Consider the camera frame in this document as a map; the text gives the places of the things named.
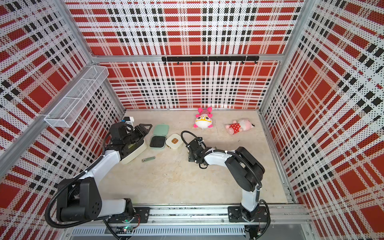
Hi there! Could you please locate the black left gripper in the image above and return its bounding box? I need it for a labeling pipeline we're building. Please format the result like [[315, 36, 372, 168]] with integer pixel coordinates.
[[123, 124, 153, 146]]

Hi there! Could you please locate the green nail kit case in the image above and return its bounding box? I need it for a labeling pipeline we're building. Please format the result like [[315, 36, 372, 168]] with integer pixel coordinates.
[[149, 125, 169, 150]]

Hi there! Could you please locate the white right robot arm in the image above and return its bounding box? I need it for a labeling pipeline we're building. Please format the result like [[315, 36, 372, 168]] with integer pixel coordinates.
[[185, 138, 267, 222]]

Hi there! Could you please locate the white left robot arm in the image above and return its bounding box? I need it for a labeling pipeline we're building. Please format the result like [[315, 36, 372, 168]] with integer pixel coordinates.
[[44, 121, 153, 229]]

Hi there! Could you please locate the green oval tray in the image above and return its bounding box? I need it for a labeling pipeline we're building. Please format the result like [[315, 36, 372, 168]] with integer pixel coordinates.
[[121, 140, 148, 165]]

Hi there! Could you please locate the pink owl plush toy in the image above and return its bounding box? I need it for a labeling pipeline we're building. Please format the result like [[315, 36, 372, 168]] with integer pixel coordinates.
[[194, 107, 213, 129]]

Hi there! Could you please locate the pink strawberry plush toy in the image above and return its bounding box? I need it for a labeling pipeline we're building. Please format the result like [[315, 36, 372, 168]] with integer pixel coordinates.
[[225, 119, 255, 135]]

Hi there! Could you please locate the clear wall shelf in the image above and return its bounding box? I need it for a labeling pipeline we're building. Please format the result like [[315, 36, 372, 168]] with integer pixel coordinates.
[[45, 65, 109, 128]]

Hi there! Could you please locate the black hook rail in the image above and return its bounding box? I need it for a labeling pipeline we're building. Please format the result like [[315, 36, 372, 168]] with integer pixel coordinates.
[[162, 56, 260, 64]]

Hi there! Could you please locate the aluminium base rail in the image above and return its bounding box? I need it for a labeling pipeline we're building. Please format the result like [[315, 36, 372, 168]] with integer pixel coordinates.
[[61, 204, 319, 240]]

